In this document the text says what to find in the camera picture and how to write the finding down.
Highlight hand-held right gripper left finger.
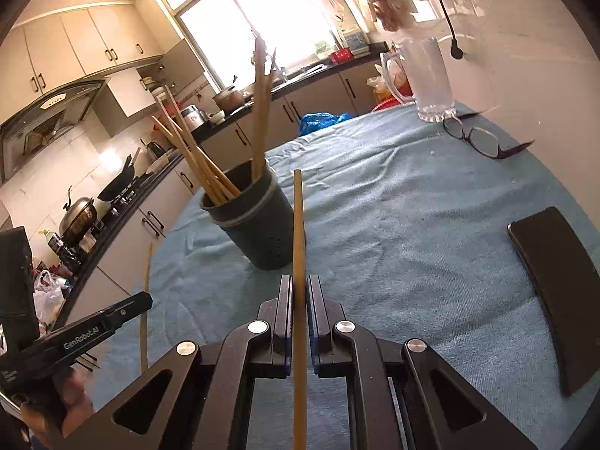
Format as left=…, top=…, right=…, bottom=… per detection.
left=58, top=274, right=295, bottom=450

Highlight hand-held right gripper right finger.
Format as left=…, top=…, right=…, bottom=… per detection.
left=306, top=274, right=540, bottom=450

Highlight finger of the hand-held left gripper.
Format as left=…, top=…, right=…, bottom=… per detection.
left=56, top=291, right=155, bottom=363

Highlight light wooden chopstick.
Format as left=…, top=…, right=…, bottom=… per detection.
left=291, top=169, right=309, bottom=450
left=139, top=243, right=154, bottom=371

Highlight dark green chopstick holder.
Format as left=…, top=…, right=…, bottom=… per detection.
left=201, top=158, right=298, bottom=271

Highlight bunch of bamboo chopsticks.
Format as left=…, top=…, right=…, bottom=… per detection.
left=151, top=35, right=277, bottom=206

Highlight person's left hand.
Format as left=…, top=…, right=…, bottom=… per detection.
left=21, top=368, right=97, bottom=449

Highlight white plastic bag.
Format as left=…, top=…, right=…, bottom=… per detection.
left=33, top=269, right=69, bottom=324

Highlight black kitchen countertop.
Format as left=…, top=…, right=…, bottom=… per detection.
left=51, top=51, right=383, bottom=329

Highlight cooking oil bottle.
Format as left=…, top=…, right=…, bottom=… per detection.
left=40, top=229, right=64, bottom=255

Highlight grey lower cabinets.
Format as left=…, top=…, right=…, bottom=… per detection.
left=58, top=63, right=390, bottom=324

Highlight steel pot with lid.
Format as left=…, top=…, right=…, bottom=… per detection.
left=58, top=187, right=98, bottom=247

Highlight blue towel table cover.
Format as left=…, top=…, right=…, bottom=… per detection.
left=84, top=100, right=600, bottom=450

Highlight black wok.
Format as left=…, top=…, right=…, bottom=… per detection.
left=97, top=154, right=139, bottom=201

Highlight grey range hood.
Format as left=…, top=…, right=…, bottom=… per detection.
left=0, top=77, right=111, bottom=183

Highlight blue plastic bag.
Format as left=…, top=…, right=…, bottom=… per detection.
left=298, top=112, right=354, bottom=136

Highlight silver rice cooker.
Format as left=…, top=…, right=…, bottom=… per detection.
left=180, top=105, right=208, bottom=132

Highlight open grey dish cabinet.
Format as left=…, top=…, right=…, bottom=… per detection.
left=96, top=40, right=207, bottom=139

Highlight red plastic basin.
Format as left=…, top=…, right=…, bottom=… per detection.
left=370, top=96, right=406, bottom=112

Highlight black smartphone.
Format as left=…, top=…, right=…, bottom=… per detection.
left=506, top=206, right=600, bottom=397

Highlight dark framed eyeglasses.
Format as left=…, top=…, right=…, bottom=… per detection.
left=443, top=111, right=536, bottom=160

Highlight beige upper cabinets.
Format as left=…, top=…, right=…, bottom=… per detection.
left=0, top=2, right=165, bottom=118

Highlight clear glass mug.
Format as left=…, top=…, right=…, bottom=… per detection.
left=379, top=37, right=458, bottom=123

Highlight blue and white box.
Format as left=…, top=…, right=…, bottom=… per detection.
left=341, top=28, right=369, bottom=52

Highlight kitchen window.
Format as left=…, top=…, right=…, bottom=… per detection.
left=157, top=0, right=348, bottom=95

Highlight black cable with plug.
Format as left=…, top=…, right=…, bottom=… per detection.
left=417, top=0, right=466, bottom=61

